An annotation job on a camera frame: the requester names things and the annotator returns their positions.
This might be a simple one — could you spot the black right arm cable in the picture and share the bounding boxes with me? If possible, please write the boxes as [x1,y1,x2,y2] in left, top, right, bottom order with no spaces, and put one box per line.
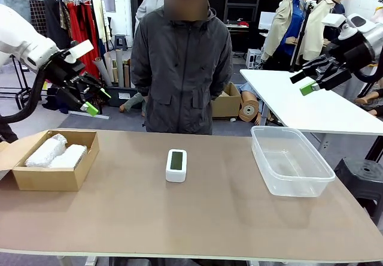
[354,64,383,83]

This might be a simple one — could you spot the person in black trousers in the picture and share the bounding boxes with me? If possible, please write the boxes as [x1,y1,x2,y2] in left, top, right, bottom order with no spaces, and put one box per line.
[0,114,19,143]

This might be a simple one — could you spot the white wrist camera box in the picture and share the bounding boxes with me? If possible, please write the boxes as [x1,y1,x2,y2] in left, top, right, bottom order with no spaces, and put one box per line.
[322,13,345,27]
[64,40,95,65]

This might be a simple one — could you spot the mannequin beige coat black hat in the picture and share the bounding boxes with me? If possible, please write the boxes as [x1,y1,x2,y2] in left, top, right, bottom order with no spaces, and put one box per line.
[260,0,318,71]

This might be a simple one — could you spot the black tripod pole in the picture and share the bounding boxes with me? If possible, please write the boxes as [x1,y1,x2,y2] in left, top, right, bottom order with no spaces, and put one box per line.
[288,1,315,72]

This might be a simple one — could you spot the unwrapped white digital clock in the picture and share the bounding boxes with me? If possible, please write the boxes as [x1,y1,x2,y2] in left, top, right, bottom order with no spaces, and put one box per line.
[165,148,189,183]

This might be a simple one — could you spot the brown cardboard tube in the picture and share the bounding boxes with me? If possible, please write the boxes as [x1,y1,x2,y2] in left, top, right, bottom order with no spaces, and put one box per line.
[122,64,131,89]

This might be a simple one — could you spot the bubble-wrapped clock with tuft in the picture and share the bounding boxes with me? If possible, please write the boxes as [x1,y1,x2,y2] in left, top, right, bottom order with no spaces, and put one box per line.
[24,133,68,168]

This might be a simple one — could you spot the cream hanging garment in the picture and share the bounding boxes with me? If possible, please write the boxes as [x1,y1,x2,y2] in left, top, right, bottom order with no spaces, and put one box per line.
[91,0,108,44]

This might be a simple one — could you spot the open brown cardboard box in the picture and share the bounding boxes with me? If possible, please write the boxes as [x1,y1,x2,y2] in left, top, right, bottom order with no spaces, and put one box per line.
[0,129,100,192]

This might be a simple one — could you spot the beige paper roll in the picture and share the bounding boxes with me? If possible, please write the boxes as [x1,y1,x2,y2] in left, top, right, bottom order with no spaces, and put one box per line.
[103,52,116,84]

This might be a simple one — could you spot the tall grey paper roll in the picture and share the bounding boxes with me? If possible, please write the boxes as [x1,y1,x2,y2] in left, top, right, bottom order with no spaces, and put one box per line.
[115,49,125,89]

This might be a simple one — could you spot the white computer case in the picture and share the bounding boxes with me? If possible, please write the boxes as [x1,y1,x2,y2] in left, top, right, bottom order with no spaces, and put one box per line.
[245,48,263,69]

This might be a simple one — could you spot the small grey stool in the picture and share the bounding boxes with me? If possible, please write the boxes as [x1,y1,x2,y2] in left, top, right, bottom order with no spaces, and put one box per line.
[113,34,129,52]

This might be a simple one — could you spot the dark storage bin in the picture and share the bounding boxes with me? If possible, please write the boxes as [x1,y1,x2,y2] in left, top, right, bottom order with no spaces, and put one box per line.
[106,84,140,107]

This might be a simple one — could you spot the seated bare mannequin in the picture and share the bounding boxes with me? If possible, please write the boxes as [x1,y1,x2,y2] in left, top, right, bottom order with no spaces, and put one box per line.
[355,77,383,117]

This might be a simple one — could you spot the black hanging garment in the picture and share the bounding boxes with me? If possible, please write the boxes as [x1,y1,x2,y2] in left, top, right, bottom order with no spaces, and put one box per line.
[44,0,72,50]

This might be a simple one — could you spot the red dress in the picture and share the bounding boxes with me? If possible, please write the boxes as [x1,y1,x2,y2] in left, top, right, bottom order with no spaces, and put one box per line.
[66,2,102,80]

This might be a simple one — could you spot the clear plastic container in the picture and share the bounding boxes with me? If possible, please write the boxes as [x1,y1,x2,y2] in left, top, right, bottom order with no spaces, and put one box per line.
[250,125,336,198]

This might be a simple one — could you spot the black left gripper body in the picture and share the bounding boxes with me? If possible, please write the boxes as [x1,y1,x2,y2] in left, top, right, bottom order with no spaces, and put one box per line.
[44,52,86,87]

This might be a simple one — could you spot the person in grey jacket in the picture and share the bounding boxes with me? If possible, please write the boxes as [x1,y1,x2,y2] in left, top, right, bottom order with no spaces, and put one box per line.
[130,0,234,135]

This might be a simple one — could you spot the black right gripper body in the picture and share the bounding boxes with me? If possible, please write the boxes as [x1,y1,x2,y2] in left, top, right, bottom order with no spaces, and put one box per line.
[327,37,375,72]

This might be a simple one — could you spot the blue denim jacket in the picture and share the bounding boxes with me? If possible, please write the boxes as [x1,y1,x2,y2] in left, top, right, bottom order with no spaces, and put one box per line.
[0,0,32,23]

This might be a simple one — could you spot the white table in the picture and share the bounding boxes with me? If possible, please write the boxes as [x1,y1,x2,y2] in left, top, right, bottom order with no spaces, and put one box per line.
[239,69,383,135]

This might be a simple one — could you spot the lying mannequin grey sock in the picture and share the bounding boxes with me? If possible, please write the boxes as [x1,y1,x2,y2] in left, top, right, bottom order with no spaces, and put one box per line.
[119,92,147,113]

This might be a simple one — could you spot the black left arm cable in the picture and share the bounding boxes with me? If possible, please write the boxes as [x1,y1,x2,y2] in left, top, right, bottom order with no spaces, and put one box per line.
[0,66,47,123]

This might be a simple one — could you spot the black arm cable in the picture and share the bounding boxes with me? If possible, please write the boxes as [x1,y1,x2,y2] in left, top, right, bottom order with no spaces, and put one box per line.
[354,64,383,83]
[0,66,47,123]

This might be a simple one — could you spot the brown cardboard floor box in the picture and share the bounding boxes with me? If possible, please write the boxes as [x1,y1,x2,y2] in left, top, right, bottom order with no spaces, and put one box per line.
[211,81,242,119]

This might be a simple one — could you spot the black plastic stool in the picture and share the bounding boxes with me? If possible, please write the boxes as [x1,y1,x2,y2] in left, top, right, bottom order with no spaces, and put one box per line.
[333,157,383,225]

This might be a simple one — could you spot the brown cardboard spool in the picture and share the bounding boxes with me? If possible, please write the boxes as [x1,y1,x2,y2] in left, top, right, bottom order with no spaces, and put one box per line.
[238,98,260,124]

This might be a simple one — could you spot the white monitor box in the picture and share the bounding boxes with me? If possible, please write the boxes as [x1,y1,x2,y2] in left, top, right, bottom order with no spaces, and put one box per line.
[259,11,281,30]

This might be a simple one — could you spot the metal bar on floor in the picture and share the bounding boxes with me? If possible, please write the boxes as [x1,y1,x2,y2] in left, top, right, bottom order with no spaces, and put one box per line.
[68,110,111,120]

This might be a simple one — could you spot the person in grey hoodie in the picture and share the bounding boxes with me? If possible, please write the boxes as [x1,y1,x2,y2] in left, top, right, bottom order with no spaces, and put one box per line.
[135,0,165,33]

